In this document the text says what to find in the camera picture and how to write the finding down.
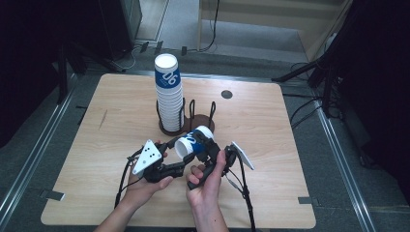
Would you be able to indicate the person's left hand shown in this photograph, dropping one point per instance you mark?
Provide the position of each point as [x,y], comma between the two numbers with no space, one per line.
[145,190]

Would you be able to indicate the person's right hand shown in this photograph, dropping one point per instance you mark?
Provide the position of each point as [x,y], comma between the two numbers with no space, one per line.
[203,193]

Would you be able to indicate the grey round table grommet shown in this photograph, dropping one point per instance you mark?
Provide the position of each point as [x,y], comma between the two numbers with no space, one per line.
[227,94]

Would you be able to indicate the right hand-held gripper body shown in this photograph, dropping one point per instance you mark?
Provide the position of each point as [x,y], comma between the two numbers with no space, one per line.
[243,156]

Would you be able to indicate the dark cabinet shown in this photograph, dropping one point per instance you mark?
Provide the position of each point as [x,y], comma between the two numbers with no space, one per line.
[119,25]

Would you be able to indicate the metal floor rail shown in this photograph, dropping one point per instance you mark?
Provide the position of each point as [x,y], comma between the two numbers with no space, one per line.
[345,167]
[35,151]

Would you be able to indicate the black tripod stand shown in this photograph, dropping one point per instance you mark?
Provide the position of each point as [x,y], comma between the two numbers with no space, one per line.
[63,74]
[322,69]

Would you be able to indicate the blue and white paper cup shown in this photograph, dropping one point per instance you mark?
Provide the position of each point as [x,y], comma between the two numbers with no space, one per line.
[186,146]

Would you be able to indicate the dark brown cup holder rack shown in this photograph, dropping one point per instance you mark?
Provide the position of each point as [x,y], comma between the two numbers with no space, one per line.
[193,121]

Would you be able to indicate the stack of white paper cups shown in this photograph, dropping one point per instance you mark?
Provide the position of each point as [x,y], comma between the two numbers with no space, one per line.
[170,106]

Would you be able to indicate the beige wooden platform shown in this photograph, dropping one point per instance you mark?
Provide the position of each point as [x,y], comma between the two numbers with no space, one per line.
[274,19]

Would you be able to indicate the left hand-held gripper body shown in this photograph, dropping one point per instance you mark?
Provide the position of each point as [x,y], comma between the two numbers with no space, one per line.
[147,158]

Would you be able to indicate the grey tape strip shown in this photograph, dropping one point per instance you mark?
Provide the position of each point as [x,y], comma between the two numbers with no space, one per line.
[306,200]
[53,195]

